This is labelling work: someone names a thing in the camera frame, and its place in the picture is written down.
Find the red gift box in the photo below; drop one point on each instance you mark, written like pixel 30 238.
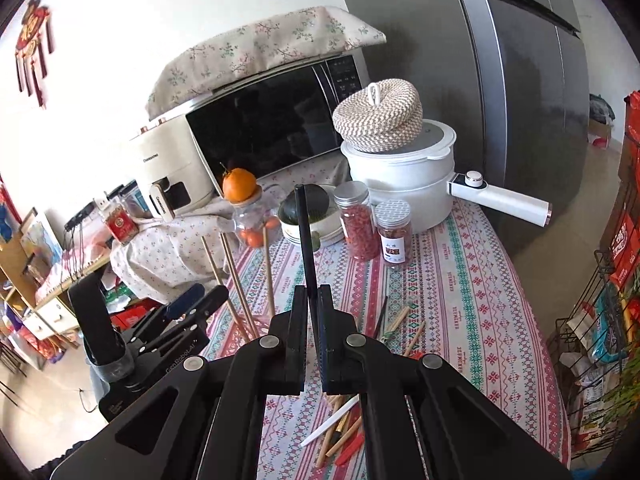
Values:
pixel 135 317

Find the red tin box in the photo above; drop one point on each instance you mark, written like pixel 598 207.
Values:
pixel 121 227

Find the dark bag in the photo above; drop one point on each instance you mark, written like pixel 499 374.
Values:
pixel 602 107

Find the red plastic bag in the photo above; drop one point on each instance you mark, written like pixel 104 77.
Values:
pixel 632 125

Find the green leafy vegetables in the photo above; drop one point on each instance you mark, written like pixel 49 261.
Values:
pixel 625 385

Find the black chopstick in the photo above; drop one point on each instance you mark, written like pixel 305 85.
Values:
pixel 382 317
pixel 306 240

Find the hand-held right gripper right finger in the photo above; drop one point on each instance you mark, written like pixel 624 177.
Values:
pixel 332 355

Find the grey refrigerator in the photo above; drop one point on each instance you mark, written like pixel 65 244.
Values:
pixel 520 110

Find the wooden shelf unit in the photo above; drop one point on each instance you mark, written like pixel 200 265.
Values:
pixel 50 295

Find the red snack packet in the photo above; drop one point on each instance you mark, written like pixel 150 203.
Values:
pixel 625 245

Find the white electric cooking pot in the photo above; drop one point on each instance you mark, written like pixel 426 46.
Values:
pixel 400 180

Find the tall goji berry jar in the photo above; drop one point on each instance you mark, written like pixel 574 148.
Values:
pixel 357 230

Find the orange fruit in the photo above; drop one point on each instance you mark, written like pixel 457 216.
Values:
pixel 239 185

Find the teal snack packet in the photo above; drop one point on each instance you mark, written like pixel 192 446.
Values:
pixel 607 330

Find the red plastic spoon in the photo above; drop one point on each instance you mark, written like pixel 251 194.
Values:
pixel 348 450

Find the cream air fryer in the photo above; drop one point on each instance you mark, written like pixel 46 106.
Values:
pixel 170 170

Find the black door microwave oven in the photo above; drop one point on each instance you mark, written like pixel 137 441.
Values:
pixel 260 120

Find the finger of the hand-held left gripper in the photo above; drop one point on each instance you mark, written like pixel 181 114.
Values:
pixel 185 300
pixel 205 310

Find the small floral draped cloth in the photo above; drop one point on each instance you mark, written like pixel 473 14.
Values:
pixel 170 250

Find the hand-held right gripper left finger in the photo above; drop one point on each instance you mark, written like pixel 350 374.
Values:
pixel 295 350

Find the white ceramic bowl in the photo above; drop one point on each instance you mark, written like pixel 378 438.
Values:
pixel 327 232

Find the clear glass jar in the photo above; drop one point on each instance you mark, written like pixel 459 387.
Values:
pixel 250 220

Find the floral microwave cover cloth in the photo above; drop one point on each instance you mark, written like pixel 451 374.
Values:
pixel 240 50

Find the red hanging wall ornament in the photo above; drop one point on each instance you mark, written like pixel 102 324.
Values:
pixel 31 35

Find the cardboard box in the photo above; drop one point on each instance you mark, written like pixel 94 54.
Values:
pixel 600 132

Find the black power strip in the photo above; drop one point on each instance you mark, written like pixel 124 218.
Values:
pixel 82 217

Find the small labelled spice jar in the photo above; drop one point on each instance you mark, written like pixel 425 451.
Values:
pixel 394 240

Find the dark green squash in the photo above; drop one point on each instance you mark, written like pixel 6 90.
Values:
pixel 317 202

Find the black lidded glass jar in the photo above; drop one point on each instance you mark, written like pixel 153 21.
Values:
pixel 135 202

